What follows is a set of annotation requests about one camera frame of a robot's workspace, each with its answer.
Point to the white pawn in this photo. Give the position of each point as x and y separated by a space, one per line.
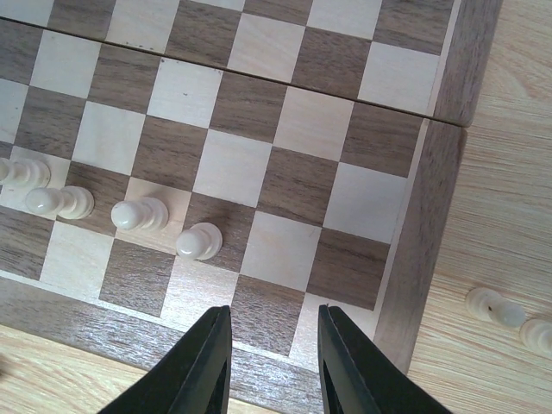
148 214
70 202
202 241
24 173

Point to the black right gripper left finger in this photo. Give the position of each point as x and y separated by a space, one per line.
193 377

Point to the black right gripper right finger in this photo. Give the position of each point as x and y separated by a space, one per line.
355 375

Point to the white chess piece on table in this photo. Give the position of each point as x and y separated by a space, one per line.
535 334
489 306

